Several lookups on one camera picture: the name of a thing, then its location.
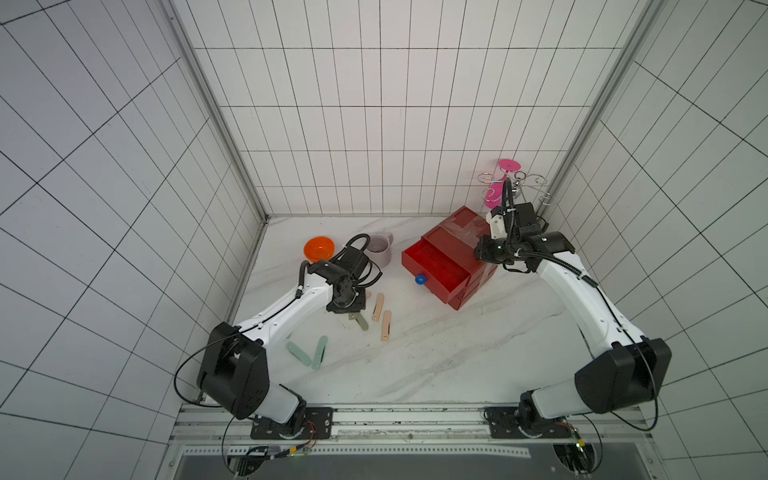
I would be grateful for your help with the silver wire rack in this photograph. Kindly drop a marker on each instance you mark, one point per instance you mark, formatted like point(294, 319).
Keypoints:
point(531, 187)

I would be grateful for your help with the pink hourglass stand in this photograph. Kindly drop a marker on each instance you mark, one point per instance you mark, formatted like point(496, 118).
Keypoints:
point(493, 194)

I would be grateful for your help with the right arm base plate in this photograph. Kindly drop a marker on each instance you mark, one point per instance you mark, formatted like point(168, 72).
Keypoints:
point(505, 422)

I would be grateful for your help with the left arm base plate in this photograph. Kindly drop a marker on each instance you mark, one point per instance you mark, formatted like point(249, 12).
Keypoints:
point(307, 423)

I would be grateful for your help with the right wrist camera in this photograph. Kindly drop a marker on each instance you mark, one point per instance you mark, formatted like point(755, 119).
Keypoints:
point(497, 226)

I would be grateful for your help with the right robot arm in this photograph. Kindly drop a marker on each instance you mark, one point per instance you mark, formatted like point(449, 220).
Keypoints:
point(627, 368)

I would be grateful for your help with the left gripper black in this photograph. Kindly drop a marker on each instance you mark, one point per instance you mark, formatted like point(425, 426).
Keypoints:
point(356, 307)

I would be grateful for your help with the orange bowl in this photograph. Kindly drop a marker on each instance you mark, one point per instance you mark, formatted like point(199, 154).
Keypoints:
point(319, 248)

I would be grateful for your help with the peach knife middle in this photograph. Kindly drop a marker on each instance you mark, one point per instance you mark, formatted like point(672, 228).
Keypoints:
point(379, 307)

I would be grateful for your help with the mint green knife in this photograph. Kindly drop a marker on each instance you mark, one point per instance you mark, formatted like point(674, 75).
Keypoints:
point(319, 353)
point(299, 354)

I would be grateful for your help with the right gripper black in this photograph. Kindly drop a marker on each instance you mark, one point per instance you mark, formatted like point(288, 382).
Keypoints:
point(512, 217)

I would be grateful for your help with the red drawer cabinet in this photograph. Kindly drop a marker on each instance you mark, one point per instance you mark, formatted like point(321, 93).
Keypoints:
point(467, 226)

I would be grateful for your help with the aluminium rail frame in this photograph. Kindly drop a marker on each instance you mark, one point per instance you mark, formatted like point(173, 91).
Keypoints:
point(401, 441)

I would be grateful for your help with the peach knife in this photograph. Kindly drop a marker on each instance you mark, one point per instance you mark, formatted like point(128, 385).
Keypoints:
point(379, 307)
point(386, 326)

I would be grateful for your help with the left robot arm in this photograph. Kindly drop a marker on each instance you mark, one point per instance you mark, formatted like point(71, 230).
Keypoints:
point(234, 369)

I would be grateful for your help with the mauve mug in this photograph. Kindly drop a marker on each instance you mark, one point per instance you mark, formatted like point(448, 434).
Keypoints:
point(379, 248)

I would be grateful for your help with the peach knife right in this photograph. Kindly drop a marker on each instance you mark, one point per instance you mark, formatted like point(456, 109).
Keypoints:
point(386, 326)

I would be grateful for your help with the red drawer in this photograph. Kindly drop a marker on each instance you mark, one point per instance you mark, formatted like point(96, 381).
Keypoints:
point(449, 267)

